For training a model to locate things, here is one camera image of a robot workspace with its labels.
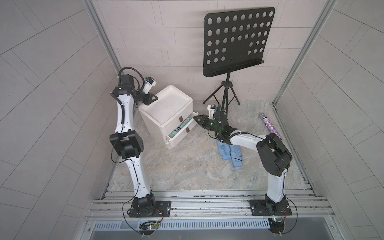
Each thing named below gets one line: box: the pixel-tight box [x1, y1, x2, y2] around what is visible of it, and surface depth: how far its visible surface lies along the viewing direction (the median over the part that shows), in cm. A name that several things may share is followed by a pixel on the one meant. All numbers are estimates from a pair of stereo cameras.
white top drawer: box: [161, 105, 194, 137], surface depth 80 cm
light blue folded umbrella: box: [216, 139, 232, 160], surface depth 90 cm
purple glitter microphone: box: [260, 113, 283, 140], surface depth 104 cm
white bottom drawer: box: [165, 120, 197, 150], surface depth 85 cm
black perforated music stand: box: [202, 7, 275, 112], surface depth 70 cm
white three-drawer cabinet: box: [138, 85, 199, 150], surface depth 85 cm
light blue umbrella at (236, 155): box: [228, 143, 243, 167], surface depth 88 cm
